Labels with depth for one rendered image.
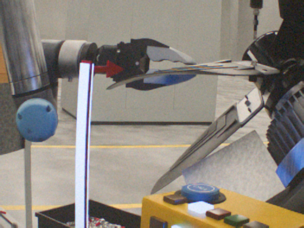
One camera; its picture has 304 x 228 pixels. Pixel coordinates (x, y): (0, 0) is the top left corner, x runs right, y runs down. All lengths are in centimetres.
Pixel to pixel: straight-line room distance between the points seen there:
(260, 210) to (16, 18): 55
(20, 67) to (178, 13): 660
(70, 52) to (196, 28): 660
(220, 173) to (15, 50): 41
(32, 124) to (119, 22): 627
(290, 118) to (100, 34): 622
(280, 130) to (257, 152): 6
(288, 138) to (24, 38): 48
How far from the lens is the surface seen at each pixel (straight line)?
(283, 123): 90
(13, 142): 295
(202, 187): 54
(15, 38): 88
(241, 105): 107
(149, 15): 726
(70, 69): 98
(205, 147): 105
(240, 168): 90
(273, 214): 50
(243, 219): 46
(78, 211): 77
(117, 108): 720
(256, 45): 100
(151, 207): 53
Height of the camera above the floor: 123
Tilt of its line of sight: 8 degrees down
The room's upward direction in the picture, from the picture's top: 4 degrees clockwise
